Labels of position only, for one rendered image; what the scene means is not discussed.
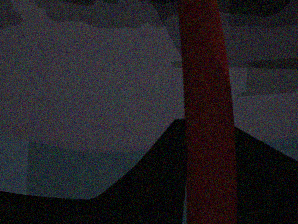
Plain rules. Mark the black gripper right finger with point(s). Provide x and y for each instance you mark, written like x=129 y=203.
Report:
x=267 y=183

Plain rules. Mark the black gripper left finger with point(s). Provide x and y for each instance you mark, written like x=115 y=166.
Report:
x=152 y=192

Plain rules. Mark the red peg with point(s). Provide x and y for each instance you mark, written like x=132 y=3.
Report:
x=211 y=188

